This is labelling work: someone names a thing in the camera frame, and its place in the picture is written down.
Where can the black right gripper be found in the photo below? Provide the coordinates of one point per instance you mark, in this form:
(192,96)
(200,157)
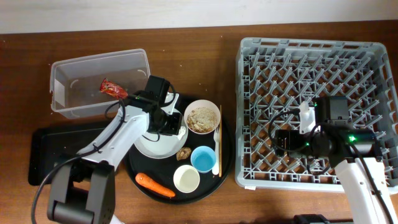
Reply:
(293,136)

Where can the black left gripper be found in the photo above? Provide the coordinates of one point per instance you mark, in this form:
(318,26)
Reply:
(175,126)

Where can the pink bowl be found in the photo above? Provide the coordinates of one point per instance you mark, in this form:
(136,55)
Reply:
(198,104)

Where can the blue cup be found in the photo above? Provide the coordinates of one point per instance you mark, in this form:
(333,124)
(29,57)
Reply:
(203,159)

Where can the white cup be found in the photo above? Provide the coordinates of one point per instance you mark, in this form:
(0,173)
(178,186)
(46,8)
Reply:
(186,179)

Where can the red snack wrapper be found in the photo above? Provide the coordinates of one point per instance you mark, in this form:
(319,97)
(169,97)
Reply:
(113,89)

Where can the rice and food scraps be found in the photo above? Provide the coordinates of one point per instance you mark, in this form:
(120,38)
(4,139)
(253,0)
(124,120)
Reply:
(202,120)

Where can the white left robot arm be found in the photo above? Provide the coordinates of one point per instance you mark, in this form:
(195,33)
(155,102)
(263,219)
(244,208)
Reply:
(82,188)

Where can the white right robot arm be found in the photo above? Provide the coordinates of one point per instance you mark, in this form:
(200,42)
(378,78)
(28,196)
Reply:
(355,156)

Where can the grey dishwasher rack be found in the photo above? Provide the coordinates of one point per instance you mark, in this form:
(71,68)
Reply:
(274,76)

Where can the white plate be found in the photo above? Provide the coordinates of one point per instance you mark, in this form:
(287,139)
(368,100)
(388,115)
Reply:
(166,146)

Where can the brown ginger piece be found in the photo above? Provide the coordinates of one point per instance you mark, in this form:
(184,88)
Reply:
(183,153)

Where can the wooden chopstick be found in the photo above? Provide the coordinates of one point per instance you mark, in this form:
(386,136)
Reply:
(220,143)

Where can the orange carrot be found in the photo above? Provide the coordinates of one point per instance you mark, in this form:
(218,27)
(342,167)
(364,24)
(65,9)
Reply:
(147,182)

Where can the round black tray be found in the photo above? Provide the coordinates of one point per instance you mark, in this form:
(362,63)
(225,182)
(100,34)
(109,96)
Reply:
(162,170)

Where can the white plastic fork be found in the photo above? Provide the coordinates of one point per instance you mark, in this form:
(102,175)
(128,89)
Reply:
(216,137)

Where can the clear plastic bin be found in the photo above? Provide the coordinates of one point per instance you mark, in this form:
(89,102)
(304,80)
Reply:
(75,83)

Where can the black rectangular tray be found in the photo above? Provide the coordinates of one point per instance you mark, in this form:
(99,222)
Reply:
(48,145)

